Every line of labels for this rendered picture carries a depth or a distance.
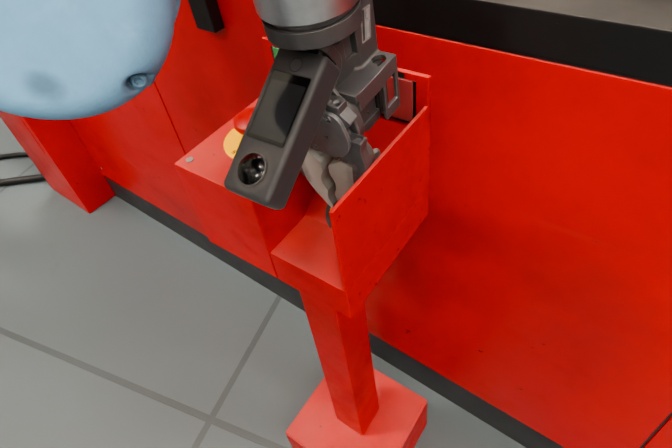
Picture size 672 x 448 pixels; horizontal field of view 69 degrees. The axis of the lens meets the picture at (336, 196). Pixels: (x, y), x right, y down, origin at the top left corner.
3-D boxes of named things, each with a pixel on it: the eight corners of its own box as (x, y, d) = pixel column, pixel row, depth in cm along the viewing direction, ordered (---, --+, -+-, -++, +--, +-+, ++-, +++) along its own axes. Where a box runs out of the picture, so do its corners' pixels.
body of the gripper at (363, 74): (404, 111, 43) (393, -21, 35) (352, 174, 39) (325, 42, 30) (334, 92, 47) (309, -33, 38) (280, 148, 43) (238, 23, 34)
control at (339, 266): (209, 241, 56) (149, 113, 44) (293, 161, 65) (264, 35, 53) (351, 319, 47) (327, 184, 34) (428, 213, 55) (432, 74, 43)
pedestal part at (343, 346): (336, 418, 93) (281, 235, 56) (353, 392, 97) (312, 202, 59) (362, 436, 90) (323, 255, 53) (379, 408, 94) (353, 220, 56)
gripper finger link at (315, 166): (369, 180, 51) (358, 112, 44) (338, 220, 48) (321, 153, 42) (345, 171, 53) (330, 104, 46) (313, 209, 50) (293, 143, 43)
